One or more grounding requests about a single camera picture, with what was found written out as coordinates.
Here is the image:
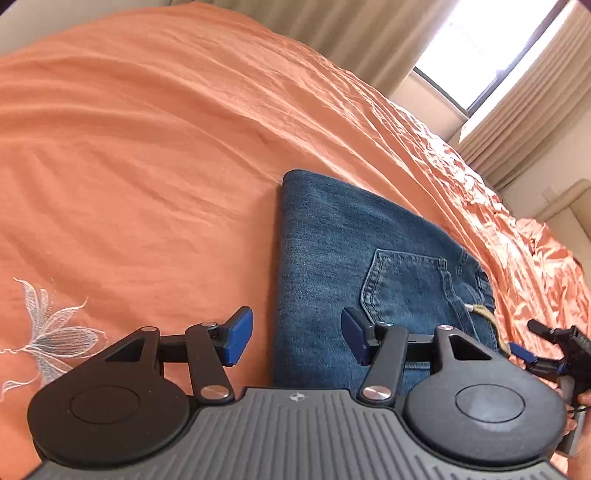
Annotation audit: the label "beige curtain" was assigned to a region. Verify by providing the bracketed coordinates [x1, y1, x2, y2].
[224, 1, 590, 188]

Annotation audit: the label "bright window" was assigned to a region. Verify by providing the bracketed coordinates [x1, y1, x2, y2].
[414, 0, 566, 117]

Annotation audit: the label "person's right hand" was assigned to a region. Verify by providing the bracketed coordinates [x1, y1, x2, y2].
[565, 390, 591, 480]

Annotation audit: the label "beige armchair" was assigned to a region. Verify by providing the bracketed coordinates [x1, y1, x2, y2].
[536, 179, 590, 270]

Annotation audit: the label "orange bed sheet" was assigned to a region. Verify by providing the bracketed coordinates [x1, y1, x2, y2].
[1, 3, 590, 479]

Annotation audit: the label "blue denim jeans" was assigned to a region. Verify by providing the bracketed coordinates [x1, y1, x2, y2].
[273, 170, 501, 390]

